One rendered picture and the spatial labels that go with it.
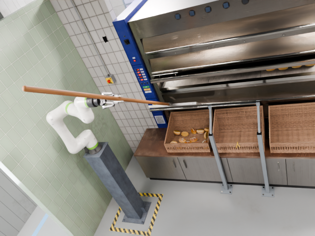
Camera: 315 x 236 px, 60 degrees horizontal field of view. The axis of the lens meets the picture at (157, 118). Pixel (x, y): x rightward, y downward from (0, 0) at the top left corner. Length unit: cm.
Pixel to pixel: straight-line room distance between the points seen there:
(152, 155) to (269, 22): 198
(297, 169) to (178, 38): 186
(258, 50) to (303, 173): 137
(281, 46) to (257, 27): 31
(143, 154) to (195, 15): 180
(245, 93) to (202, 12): 104
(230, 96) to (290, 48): 81
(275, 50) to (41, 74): 241
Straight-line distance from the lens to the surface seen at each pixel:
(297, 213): 339
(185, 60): 311
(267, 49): 294
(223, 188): 361
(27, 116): 301
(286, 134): 331
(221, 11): 280
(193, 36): 295
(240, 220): 336
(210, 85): 322
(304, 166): 321
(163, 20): 296
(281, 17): 283
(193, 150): 327
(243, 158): 316
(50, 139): 319
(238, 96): 326
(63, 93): 157
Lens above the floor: 289
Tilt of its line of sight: 35 degrees down
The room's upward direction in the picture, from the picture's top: 23 degrees counter-clockwise
